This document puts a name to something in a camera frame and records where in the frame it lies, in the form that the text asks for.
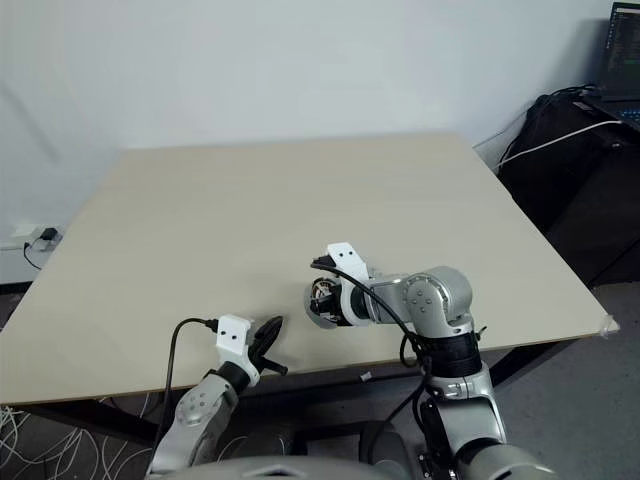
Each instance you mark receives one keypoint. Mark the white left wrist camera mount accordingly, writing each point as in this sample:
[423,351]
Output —
[232,332]

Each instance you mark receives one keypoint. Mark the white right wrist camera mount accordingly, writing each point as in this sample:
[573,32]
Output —
[345,256]

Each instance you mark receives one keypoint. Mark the clear tape on table corner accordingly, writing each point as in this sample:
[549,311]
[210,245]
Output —
[607,325]

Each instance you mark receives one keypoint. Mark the grey robot torso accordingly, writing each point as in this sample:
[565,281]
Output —
[280,467]

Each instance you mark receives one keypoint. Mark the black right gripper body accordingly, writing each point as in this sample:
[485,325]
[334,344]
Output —
[334,312]

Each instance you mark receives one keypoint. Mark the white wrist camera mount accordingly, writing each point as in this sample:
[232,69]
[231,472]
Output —
[232,332]
[345,256]

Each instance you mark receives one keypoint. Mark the black power adapter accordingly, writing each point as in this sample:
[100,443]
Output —
[48,234]

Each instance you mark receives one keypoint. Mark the small white tag on table edge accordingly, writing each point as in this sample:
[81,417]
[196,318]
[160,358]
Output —
[366,377]

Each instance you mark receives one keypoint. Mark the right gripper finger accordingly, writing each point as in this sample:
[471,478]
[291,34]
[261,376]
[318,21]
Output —
[324,304]
[322,263]

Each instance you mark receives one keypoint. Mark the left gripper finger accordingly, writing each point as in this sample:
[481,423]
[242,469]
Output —
[270,343]
[269,327]

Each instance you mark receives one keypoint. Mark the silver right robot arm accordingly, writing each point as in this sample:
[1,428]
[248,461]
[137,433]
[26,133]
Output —
[435,295]

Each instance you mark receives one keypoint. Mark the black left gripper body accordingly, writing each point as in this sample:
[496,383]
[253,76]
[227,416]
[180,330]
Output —
[260,362]

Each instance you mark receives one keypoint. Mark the black laptop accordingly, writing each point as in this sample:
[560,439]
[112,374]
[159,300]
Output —
[622,50]

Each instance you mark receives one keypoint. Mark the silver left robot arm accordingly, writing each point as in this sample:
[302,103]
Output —
[200,400]

